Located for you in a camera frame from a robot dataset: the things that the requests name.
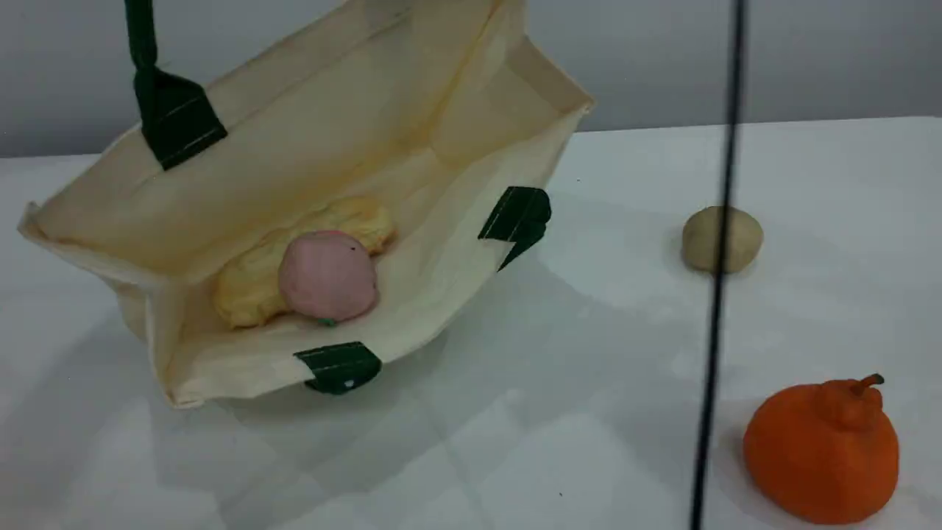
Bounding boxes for pink peach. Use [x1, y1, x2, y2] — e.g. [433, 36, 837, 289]
[277, 230, 380, 325]

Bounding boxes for beige round bun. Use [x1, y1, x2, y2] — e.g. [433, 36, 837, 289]
[681, 206, 765, 275]

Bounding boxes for orange tangerine with stem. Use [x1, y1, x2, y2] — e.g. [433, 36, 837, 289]
[742, 373, 901, 526]

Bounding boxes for thin black cable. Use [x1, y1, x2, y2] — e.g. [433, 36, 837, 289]
[688, 0, 750, 530]

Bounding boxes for white canvas bag green handles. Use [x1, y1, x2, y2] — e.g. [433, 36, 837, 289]
[16, 0, 595, 409]

